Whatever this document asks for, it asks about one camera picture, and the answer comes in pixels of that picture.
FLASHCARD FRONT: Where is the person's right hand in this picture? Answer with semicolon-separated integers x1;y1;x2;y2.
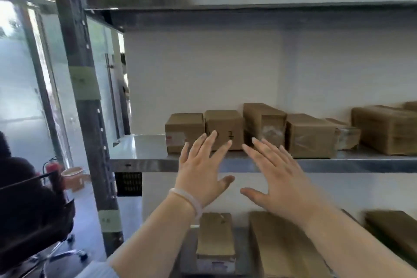
240;137;329;228

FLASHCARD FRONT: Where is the person's left hand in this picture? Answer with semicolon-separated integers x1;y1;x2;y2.
173;129;236;211

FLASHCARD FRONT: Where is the metal shelving rack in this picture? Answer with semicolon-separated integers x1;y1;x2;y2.
48;0;417;278

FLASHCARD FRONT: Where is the row of brown cardboard boxes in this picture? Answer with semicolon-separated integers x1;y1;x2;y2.
164;101;417;159

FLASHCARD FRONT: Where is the pile of brown cardboard boxes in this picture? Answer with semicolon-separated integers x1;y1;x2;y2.
195;210;417;278

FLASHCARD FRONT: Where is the person's right forearm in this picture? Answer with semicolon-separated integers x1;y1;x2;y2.
301;204;417;278

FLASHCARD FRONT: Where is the person's left forearm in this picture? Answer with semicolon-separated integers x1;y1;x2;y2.
107;195;196;278

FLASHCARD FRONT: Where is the black lattice crate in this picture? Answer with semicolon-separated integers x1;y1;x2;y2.
114;172;143;198

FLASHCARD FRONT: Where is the light blue striped sleeve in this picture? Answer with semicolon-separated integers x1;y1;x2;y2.
73;255;123;278

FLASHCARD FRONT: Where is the red fire extinguisher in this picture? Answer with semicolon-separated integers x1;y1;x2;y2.
42;156;66;192

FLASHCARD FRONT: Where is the black office chair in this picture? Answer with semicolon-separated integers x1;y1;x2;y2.
0;170;89;274

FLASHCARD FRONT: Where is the white jade bracelet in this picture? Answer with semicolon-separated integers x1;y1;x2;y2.
168;187;203;220

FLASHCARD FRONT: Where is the metal door handle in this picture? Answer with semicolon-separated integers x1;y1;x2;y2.
104;53;115;140

